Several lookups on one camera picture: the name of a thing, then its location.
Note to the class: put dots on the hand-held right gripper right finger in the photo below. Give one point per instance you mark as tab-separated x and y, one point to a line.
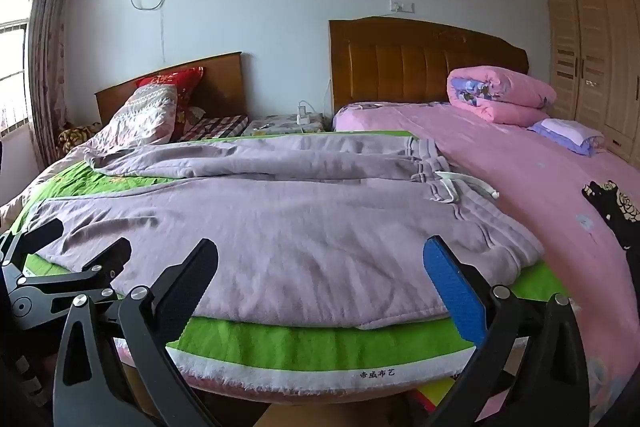
452	287

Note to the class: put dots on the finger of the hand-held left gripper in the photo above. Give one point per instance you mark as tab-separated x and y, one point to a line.
111	257
40	237

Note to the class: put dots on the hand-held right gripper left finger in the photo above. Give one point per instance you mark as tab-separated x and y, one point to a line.
192	274

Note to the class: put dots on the lilac pants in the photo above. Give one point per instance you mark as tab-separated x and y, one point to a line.
300	232

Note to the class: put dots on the yellow red mat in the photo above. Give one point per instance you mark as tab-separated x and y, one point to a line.
440	389

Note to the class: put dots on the yellow brown plush blanket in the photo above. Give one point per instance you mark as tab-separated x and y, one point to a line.
77	137

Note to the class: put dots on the pink bedsheet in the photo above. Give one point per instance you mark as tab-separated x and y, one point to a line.
525	187

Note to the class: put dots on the green printed blanket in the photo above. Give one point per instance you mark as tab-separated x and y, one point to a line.
300	342

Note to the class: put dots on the pink patterned quilt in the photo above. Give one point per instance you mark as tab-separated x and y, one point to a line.
145	117

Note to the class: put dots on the nightstand with printed cloth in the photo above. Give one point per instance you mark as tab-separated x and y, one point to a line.
275	126

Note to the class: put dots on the black printed cloth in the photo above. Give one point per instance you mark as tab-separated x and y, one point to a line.
612	212

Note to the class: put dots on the brown curtain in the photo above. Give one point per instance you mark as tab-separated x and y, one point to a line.
50	57

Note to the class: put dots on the window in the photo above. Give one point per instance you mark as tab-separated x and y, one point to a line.
12	57

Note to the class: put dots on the red pillow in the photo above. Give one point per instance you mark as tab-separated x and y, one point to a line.
175	79

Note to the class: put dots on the purple pillow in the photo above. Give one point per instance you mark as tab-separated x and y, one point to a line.
567	134

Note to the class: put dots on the pink floral pillow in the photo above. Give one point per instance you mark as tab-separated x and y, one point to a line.
500	99

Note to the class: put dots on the white charger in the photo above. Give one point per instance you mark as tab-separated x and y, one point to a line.
303	114

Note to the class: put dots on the plain wooden headboard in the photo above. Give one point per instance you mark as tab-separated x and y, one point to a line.
222	82

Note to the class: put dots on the wooden headboard right bed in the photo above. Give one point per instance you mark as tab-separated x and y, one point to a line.
400	67

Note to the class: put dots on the light wooden wardrobe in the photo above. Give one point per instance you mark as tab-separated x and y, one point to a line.
590	52

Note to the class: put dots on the white wall socket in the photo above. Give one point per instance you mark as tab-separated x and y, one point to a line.
402	7

